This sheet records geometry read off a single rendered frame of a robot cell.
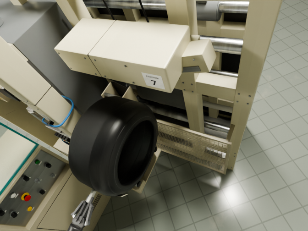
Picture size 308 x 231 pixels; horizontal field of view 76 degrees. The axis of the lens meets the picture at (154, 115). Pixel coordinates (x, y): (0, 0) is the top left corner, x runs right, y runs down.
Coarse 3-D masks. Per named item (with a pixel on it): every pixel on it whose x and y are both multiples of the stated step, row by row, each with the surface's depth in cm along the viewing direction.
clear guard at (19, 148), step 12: (0, 132) 112; (12, 132) 117; (0, 144) 113; (12, 144) 119; (24, 144) 126; (36, 144) 132; (0, 156) 115; (12, 156) 121; (24, 156) 128; (0, 168) 117; (12, 168) 123; (0, 180) 118; (0, 192) 120
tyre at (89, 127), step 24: (96, 120) 104; (120, 120) 102; (144, 120) 117; (72, 144) 105; (96, 144) 99; (120, 144) 101; (144, 144) 152; (72, 168) 109; (96, 168) 99; (120, 168) 148; (144, 168) 137; (120, 192) 116
